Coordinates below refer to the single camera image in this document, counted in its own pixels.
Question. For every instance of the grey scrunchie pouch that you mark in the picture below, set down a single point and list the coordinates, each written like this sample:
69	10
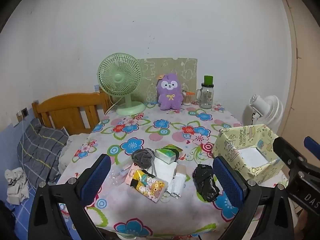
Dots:
141	157

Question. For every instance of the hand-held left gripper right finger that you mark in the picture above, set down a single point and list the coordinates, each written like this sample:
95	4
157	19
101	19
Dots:
228	180

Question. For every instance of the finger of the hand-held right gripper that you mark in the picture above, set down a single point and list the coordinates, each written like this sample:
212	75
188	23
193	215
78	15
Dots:
312	143
282	147

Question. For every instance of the green tissue pack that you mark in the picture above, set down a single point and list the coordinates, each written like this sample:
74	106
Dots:
166	155

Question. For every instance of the green printed board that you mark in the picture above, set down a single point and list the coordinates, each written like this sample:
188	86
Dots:
180	70

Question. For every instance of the grey plaid pillow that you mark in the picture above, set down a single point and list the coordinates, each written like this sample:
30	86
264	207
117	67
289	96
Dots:
40	150

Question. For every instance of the blue wall sticker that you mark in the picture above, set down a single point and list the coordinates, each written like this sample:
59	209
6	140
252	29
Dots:
97	88

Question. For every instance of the green desk fan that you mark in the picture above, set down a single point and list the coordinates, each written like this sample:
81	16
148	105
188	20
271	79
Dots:
120	72

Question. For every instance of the white towel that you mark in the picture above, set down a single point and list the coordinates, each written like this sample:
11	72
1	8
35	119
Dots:
162	170

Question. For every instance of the beige door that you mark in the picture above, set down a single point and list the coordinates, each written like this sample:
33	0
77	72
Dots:
302	80

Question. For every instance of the white bunched bedding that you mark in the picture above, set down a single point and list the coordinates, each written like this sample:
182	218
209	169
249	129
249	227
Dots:
72	142

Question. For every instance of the white standing fan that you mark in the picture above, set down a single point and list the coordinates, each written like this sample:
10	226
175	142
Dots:
272	110

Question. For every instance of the purple plush toy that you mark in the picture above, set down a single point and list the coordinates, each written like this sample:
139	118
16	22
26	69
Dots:
170	97

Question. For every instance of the yellow patterned paper box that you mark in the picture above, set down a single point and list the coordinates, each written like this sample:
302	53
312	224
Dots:
230	152

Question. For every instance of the wooden bed headboard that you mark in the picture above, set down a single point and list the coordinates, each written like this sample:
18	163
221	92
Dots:
65	107

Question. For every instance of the floral tablecloth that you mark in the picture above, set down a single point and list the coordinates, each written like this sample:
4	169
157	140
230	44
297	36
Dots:
175	205

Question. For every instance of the cotton swab container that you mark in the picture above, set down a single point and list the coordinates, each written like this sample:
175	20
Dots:
187	100

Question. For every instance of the pink wet wipes pack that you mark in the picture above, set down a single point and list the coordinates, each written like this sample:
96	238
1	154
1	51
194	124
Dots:
131	173

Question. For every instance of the crumpled white cloth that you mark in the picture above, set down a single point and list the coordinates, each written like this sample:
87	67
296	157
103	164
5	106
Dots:
17	190

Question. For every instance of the yellow cartoon tissue pack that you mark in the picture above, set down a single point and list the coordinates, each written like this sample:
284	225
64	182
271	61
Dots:
150	185

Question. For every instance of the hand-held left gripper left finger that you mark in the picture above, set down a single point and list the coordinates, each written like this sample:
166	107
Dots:
96	180

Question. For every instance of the black plastic bag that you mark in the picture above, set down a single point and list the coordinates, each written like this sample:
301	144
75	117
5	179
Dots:
205	182

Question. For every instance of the glass jar mug green lid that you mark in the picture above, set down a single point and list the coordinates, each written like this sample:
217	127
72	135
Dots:
207	97

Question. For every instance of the blue checked bedsheet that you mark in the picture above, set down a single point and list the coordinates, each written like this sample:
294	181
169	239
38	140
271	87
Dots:
22	212

